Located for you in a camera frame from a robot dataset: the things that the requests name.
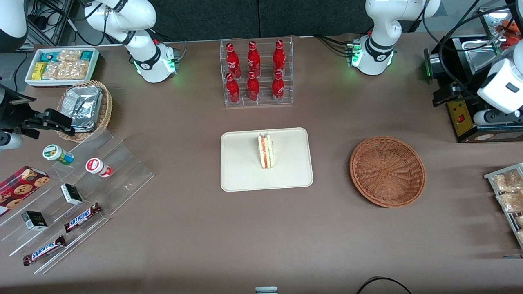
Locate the clear nut snack bag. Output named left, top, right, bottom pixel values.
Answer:
left=57, top=50, right=82, bottom=63
left=60, top=60, right=89, bottom=80
left=42, top=62, right=62, bottom=80

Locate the stainless steel tray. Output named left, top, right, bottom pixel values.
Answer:
left=451, top=35, right=509, bottom=76

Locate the Snickers chocolate bar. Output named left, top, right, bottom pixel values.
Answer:
left=64, top=203, right=103, bottom=233
left=22, top=236, right=67, bottom=266

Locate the black control box yellow panel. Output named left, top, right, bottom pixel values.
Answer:
left=424, top=35, right=523, bottom=143

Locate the red lid yogurt cup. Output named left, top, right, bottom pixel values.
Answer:
left=85, top=158, right=113, bottom=178

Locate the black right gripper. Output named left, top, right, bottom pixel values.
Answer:
left=0, top=84, right=76, bottom=139

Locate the green lid yogurt cup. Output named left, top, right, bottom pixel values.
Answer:
left=42, top=144, right=75, bottom=165

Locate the aluminium frame rack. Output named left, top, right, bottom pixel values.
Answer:
left=18, top=0, right=75, bottom=50

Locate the triangle sandwich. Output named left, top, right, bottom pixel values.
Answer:
left=257, top=131, right=275, bottom=170

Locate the tray of packaged snacks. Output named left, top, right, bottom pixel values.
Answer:
left=483, top=163, right=523, bottom=250

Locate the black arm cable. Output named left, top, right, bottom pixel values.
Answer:
left=422, top=0, right=511, bottom=100

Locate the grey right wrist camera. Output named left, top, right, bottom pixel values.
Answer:
left=0, top=133, right=24, bottom=151

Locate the clear acrylic bottle rack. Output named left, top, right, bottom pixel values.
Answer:
left=220, top=36, right=294, bottom=107

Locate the red cola bottle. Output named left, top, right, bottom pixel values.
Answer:
left=247, top=71, right=260, bottom=102
left=226, top=42, right=241, bottom=78
left=272, top=71, right=285, bottom=102
left=226, top=73, right=240, bottom=104
left=273, top=40, right=286, bottom=76
left=247, top=41, right=261, bottom=77

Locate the small black box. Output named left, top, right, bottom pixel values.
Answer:
left=60, top=183, right=83, bottom=205
left=21, top=211, right=49, bottom=231

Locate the black base cable bundle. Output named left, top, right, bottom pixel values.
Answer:
left=314, top=34, right=357, bottom=56

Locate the white plastic snack bin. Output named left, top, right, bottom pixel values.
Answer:
left=25, top=48, right=100, bottom=87

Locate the clear acrylic stepped stand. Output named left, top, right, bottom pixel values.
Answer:
left=0, top=130, right=155, bottom=275

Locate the cream plastic tray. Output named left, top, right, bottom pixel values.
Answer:
left=220, top=127, right=314, bottom=192

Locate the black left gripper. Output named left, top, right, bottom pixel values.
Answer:
left=433, top=80, right=485, bottom=108

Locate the silver foil pouch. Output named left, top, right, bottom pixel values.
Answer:
left=62, top=86, right=103, bottom=132

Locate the red tartan cookie box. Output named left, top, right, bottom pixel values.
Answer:
left=0, top=165, right=50, bottom=217

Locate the light wicker basket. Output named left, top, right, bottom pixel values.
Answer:
left=56, top=80, right=113, bottom=143

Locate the black floor cable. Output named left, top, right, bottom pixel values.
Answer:
left=355, top=277, right=413, bottom=294

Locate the brown wicker basket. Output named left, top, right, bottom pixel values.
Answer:
left=349, top=136, right=426, bottom=208

